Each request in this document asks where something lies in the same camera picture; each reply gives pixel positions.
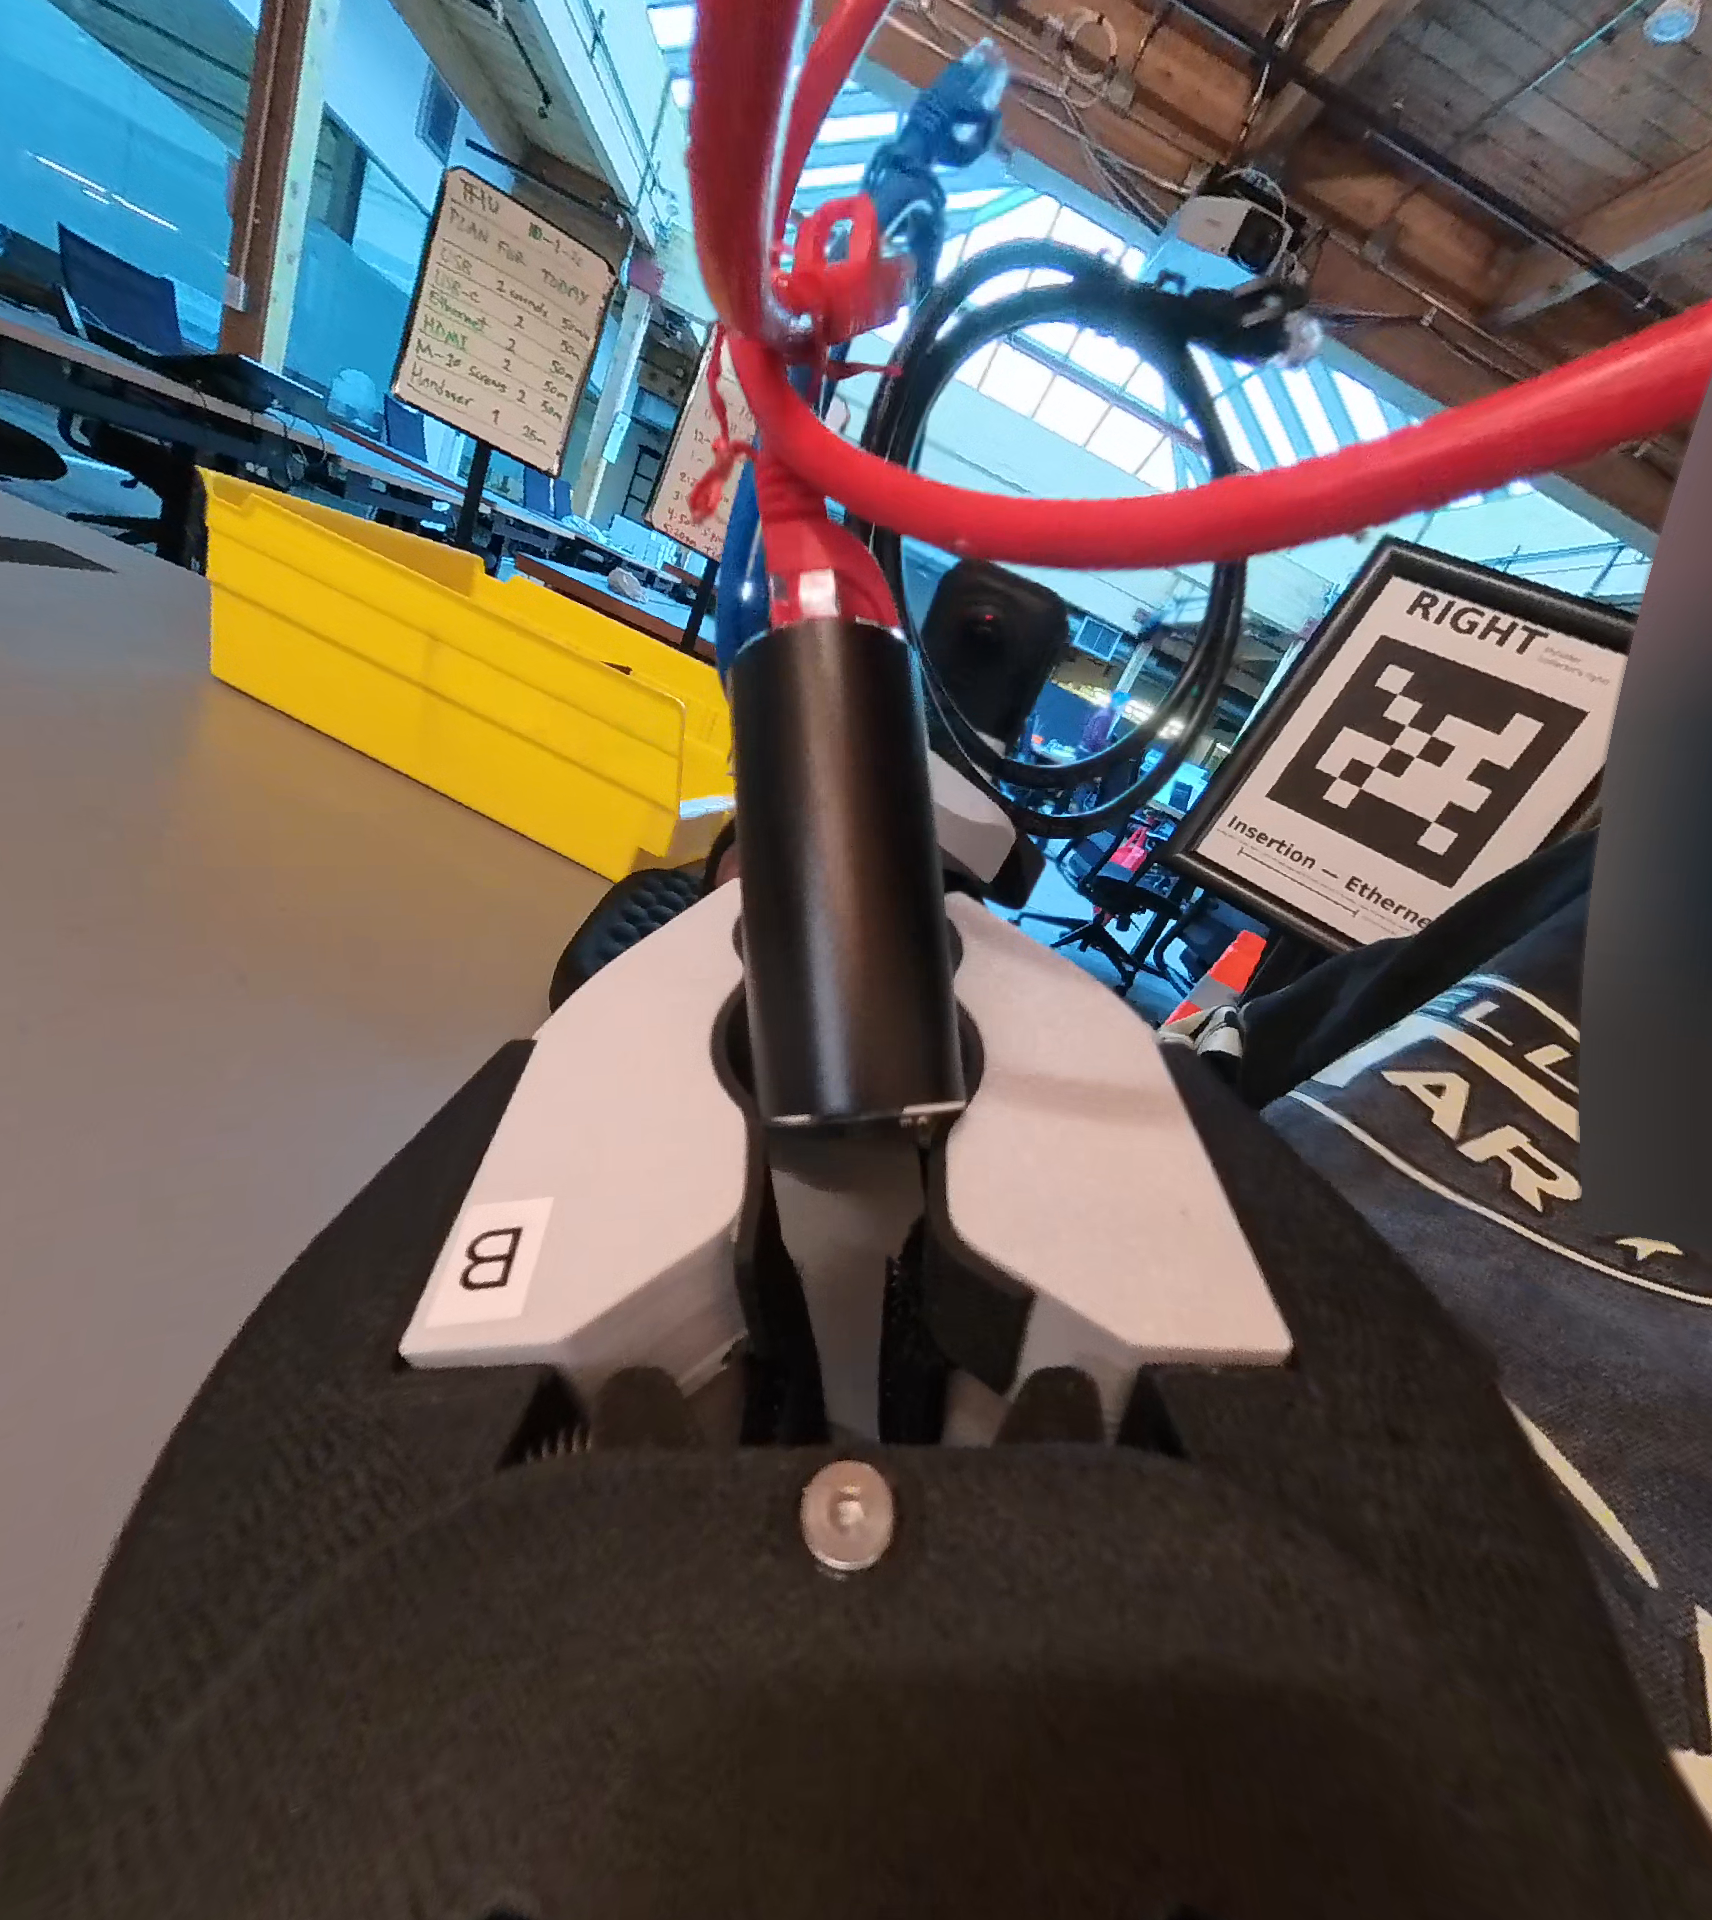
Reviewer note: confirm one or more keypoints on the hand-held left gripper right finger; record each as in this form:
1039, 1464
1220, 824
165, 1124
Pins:
1095, 1171

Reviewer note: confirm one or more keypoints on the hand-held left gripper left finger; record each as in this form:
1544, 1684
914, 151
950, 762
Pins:
601, 1140

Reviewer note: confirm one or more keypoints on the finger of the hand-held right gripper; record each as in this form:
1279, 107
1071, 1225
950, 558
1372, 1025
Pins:
984, 825

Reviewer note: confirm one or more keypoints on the black ethernet hub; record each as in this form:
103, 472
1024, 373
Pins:
842, 871

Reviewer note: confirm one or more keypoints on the yellow plastic bin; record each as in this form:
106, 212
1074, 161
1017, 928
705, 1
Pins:
436, 676

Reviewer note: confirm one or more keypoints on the orange cone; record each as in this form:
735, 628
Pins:
1225, 984

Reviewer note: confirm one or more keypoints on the handwritten whiteboard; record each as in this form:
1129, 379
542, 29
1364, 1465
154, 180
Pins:
690, 450
504, 324

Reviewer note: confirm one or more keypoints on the wooden table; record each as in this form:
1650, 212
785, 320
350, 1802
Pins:
601, 578

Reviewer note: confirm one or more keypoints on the framed marker sign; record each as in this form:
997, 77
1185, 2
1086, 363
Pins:
1412, 752

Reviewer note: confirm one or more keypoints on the person's dark printed hoodie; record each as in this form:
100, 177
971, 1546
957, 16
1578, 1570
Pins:
1517, 1352

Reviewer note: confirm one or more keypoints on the white ceiling device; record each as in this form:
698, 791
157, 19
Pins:
1231, 223

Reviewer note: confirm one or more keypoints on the wooden post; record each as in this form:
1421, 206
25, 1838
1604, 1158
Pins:
271, 165

